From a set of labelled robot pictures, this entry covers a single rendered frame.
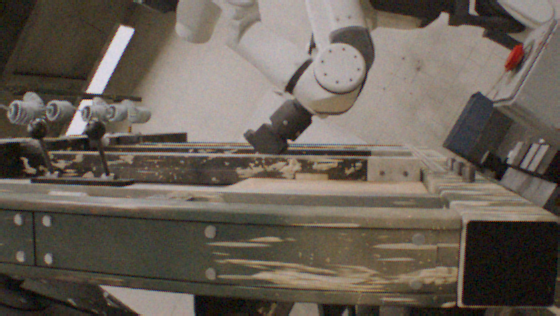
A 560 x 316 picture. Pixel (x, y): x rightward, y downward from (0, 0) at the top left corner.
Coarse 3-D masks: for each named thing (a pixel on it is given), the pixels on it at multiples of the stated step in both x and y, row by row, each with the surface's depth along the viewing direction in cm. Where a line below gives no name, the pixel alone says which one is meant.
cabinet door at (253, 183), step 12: (252, 180) 131; (264, 180) 131; (276, 180) 132; (288, 180) 132; (300, 180) 132; (312, 180) 132; (324, 180) 132; (336, 180) 133; (348, 180) 133; (396, 192) 113; (408, 192) 111; (420, 192) 110
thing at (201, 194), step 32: (32, 192) 99; (96, 192) 97; (128, 192) 95; (160, 192) 94; (192, 192) 93; (224, 192) 92; (256, 192) 92; (288, 192) 92; (320, 192) 92; (352, 192) 92; (384, 192) 93; (416, 192) 92
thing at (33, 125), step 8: (40, 120) 94; (32, 128) 93; (40, 128) 93; (32, 136) 94; (40, 136) 94; (40, 144) 96; (48, 160) 98; (48, 168) 99; (48, 176) 100; (56, 176) 100
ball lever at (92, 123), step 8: (96, 120) 92; (88, 128) 91; (96, 128) 91; (104, 128) 92; (88, 136) 92; (96, 136) 92; (96, 144) 94; (104, 160) 96; (104, 168) 97; (104, 176) 98; (112, 176) 98
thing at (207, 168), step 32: (32, 96) 150; (32, 160) 148; (64, 160) 146; (96, 160) 144; (128, 160) 142; (160, 160) 141; (192, 160) 139; (224, 160) 138; (256, 160) 137; (288, 160) 135; (320, 160) 134; (352, 160) 133; (384, 160) 131; (416, 160) 130
